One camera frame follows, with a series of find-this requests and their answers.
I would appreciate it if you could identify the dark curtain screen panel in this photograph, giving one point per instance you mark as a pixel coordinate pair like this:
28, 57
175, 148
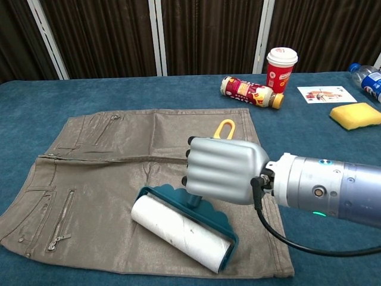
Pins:
101, 35
208, 32
321, 29
18, 35

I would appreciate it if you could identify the red label drink bottle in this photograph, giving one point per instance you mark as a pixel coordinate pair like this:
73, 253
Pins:
250, 92

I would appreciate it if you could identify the clear water bottle blue label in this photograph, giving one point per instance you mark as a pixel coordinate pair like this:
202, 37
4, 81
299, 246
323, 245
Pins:
370, 82

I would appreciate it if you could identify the brown zipper skirt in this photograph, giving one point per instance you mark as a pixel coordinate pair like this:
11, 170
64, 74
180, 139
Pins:
119, 155

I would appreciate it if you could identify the yellow sponge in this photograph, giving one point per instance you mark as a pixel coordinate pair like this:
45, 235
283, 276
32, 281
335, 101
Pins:
355, 114

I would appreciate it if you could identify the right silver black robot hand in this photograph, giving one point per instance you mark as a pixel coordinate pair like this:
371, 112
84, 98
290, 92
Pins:
223, 169

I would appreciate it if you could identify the blue table cover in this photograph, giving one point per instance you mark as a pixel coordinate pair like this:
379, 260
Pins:
312, 140

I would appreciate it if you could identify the red paper cup white lid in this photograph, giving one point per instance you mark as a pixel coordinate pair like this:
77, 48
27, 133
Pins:
279, 74

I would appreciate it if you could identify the white printed card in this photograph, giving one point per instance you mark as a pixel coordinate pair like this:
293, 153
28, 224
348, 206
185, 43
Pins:
326, 94

